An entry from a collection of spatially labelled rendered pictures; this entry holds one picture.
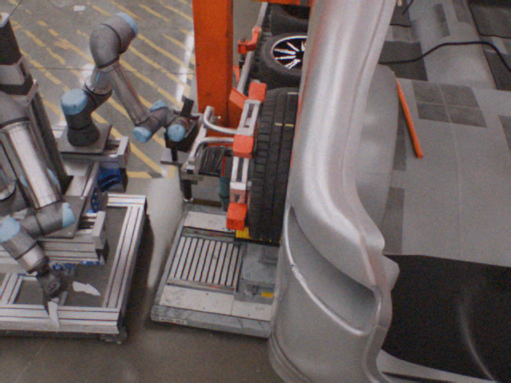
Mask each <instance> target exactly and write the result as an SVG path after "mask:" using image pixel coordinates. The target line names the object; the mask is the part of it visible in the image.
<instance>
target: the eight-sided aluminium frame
mask: <svg viewBox="0 0 511 383"><path fill-rule="evenodd" d="M262 109H263V108H262V107H261V102H260V101H252V100H246V101H245V102H244V110H243V113H242V117H241V120H240V126H239V127H238V129H237V134H240V135H246V136H254V131H255V126H256V121H257V129H256V140H255V147H254V152H255V151H256V141H257V136H258V131H259V122H260V117H261V113H262ZM247 118H251V123H250V126H249V128H245V123H246V119H247ZM239 162H240V158H239V157H236V156H234V163H233V169H232V179H231V183H230V203H231V202H233V203H236V195H240V200H239V203H244V204H246V193H247V192H249V196H248V203H247V205H248V212H249V201H250V192H251V185H252V181H251V180H248V169H249V162H250V159H249V158H244V170H243V177H242V179H241V180H239V179H237V176H238V168H239ZM246 223H248V217H247V221H246Z"/></svg>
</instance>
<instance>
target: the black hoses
mask: <svg viewBox="0 0 511 383"><path fill-rule="evenodd" d="M225 156H228V157H232V150H231V149H227V148H224V147H221V146H216V147H206V148H205V149H204V150H203V152H202V156H201V159H200V166H199V169H198V176H211V177H217V178H220V177H221V174H222V170H221V169H218V167H219V166H220V163H221V161H222V159H223V158H224V157H225Z"/></svg>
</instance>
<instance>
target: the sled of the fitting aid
mask: <svg viewBox="0 0 511 383"><path fill-rule="evenodd" d="M247 248H248V243H244V245H243V250H242V254H241V258H240V265H239V270H238V274H237V279H236V286H235V290H234V299H235V300H241V301H246V302H257V303H263V304H268V305H271V300H272V294H273V287H267V286H257V285H251V284H245V283H241V279H242V273H243V269H244V261H245V257H246V253H247Z"/></svg>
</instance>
